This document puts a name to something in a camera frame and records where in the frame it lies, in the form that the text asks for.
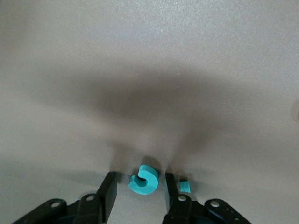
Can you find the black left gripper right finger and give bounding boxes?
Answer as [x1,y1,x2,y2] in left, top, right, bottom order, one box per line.
[162,173,193,224]

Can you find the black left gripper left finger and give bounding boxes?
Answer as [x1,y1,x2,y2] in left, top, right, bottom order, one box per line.
[74,172,118,224]

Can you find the teal foam letter t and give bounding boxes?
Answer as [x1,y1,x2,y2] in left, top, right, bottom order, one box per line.
[179,178,191,194]

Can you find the teal foam letter c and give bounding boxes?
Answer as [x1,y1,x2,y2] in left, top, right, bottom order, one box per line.
[128,164,159,196]

